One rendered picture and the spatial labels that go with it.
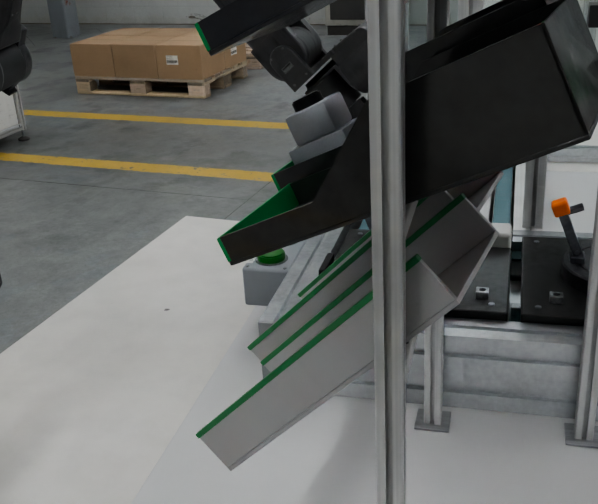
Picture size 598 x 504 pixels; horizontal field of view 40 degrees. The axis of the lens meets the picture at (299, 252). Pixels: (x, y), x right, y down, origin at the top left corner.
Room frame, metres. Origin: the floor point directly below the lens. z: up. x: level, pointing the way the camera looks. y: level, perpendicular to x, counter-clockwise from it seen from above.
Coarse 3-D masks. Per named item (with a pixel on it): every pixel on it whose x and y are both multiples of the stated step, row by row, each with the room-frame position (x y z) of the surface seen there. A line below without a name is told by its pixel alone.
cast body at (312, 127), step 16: (304, 96) 0.77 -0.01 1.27; (320, 96) 0.76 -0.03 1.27; (336, 96) 0.77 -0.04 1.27; (304, 112) 0.75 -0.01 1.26; (320, 112) 0.74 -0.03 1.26; (336, 112) 0.75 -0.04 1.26; (304, 128) 0.75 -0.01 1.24; (320, 128) 0.74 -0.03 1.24; (336, 128) 0.74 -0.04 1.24; (304, 144) 0.75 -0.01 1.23; (320, 144) 0.74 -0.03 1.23; (336, 144) 0.73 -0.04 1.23; (304, 160) 0.75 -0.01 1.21
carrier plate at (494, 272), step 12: (348, 240) 1.11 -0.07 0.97; (492, 252) 1.04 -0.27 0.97; (504, 252) 1.04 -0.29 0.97; (492, 264) 1.00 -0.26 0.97; (504, 264) 1.00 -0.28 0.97; (480, 276) 0.97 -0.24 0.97; (492, 276) 0.96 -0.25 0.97; (504, 276) 0.96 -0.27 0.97; (468, 288) 0.93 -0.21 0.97; (492, 288) 0.93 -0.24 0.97; (504, 288) 0.93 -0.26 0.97; (468, 300) 0.90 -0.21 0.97; (480, 300) 0.90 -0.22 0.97; (492, 300) 0.90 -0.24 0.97; (504, 300) 0.90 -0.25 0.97; (456, 312) 0.88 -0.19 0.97; (468, 312) 0.87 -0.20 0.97; (480, 312) 0.87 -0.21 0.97; (492, 312) 0.87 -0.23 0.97; (504, 312) 0.87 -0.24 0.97
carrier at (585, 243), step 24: (528, 240) 1.07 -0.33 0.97; (552, 240) 1.07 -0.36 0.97; (528, 264) 0.99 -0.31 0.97; (552, 264) 0.99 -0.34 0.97; (576, 264) 0.95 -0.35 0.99; (528, 288) 0.92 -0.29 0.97; (552, 288) 0.92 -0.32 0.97; (576, 288) 0.91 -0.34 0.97; (528, 312) 0.86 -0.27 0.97; (552, 312) 0.86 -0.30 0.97; (576, 312) 0.85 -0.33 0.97
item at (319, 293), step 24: (456, 192) 0.77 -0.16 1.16; (480, 192) 0.73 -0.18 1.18; (432, 216) 0.65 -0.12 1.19; (360, 240) 0.81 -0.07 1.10; (336, 264) 0.83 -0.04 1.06; (360, 264) 0.68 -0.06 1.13; (312, 288) 0.84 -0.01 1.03; (336, 288) 0.69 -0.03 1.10; (288, 312) 0.71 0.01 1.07; (312, 312) 0.70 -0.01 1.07; (264, 336) 0.73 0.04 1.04; (288, 336) 0.72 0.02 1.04
